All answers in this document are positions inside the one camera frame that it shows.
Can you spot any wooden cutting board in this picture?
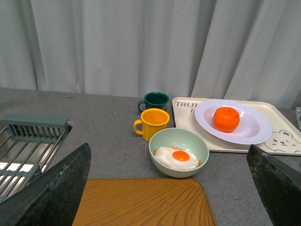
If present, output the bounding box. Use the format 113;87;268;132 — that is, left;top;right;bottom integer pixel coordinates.
73;178;216;226

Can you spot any grey dish drying rack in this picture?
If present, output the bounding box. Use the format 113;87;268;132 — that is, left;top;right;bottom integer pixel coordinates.
0;113;72;202

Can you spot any fake fried egg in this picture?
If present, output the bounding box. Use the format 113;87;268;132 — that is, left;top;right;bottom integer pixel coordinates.
154;146;201;170

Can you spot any clear acrylic cup rack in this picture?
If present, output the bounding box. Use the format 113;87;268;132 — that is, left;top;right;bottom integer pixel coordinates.
295;107;301;129

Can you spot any dark green mug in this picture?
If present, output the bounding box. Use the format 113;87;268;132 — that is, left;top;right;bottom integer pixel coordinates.
137;92;169;113

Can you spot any left gripper black camera right finger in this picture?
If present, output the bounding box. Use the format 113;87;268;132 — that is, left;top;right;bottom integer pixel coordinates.
246;145;301;226

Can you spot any light green bowl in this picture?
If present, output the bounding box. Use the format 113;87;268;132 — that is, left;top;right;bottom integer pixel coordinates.
149;128;209;178

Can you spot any left gripper black camera left finger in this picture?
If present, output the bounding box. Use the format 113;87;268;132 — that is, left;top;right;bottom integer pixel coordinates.
0;143;91;226

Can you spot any white round plate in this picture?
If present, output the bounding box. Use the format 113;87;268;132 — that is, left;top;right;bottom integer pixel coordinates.
195;99;272;145

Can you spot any beige bear serving tray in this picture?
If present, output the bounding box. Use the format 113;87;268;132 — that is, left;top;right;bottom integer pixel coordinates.
172;97;301;156

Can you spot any yellow mug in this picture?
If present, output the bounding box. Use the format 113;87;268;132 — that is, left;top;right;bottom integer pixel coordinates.
133;108;170;142

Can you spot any orange mandarin fruit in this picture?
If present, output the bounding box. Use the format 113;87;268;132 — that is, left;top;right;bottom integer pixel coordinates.
213;107;240;132

